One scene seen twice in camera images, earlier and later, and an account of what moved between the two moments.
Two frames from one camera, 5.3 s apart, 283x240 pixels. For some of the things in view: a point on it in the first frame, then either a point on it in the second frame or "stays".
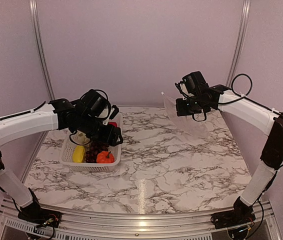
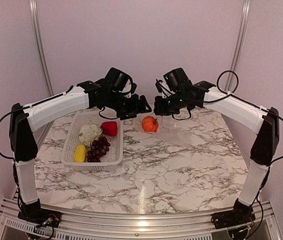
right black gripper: [181, 110] to [159, 109]
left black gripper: [110, 137] to [135, 108]
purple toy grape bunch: [95, 147] stays
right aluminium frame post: [246, 9] stays
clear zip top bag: [193, 128] to [173, 132]
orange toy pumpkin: [105, 157] to [149, 124]
